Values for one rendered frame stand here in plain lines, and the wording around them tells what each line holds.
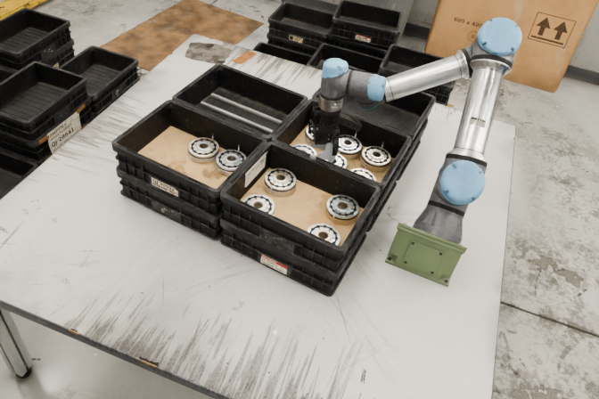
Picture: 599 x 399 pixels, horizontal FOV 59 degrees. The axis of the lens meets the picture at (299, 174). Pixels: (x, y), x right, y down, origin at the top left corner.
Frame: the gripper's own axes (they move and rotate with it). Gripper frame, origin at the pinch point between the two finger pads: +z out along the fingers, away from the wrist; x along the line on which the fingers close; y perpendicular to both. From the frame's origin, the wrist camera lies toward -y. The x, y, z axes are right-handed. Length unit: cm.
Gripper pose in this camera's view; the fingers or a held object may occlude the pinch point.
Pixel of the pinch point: (329, 157)
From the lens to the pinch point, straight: 178.9
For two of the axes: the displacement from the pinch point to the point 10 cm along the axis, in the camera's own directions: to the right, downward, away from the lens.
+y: -9.5, 1.3, -2.9
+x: 3.1, 6.0, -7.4
